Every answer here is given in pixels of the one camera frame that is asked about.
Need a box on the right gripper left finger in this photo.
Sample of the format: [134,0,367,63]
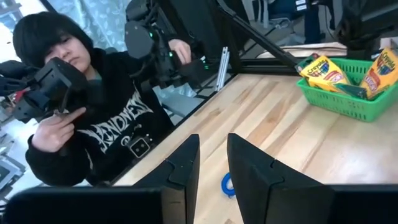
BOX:
[2,133,201,224]

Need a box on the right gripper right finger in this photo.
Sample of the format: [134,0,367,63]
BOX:
[226,133,398,224]

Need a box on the green plastic basket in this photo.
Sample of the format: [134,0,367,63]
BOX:
[295,57,398,123]

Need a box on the silver aluminium bar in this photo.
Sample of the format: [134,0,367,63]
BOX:
[215,46,231,93]

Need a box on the yellow Crayola crayon box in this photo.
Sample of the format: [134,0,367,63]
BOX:
[359,46,398,101]
[298,52,368,100]

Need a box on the pale patterned curtain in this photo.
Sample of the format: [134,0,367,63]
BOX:
[46,0,133,52]

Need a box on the person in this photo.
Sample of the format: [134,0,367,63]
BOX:
[12,11,193,187]

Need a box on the blue coil wristband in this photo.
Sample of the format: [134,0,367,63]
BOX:
[221,172,236,198]

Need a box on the person's hand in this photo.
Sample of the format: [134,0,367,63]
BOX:
[167,39,192,66]
[30,107,88,153]

